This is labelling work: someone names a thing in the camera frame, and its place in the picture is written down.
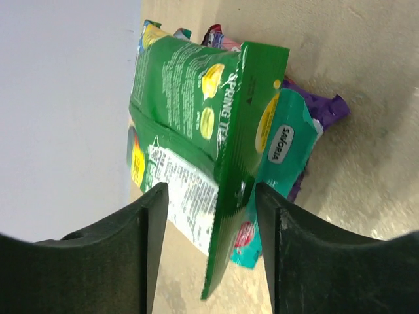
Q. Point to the green tea box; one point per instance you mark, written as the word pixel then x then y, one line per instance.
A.
pixel 202 117

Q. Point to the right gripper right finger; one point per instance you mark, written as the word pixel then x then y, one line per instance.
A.
pixel 313 266

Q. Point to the purple snack packet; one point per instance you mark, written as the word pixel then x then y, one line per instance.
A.
pixel 324 111

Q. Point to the blue colourful snack packet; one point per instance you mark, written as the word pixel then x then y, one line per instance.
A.
pixel 152 32

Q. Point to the teal mint candy packet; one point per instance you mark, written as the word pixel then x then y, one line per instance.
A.
pixel 292 136

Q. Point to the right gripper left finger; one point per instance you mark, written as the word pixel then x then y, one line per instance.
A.
pixel 110 266

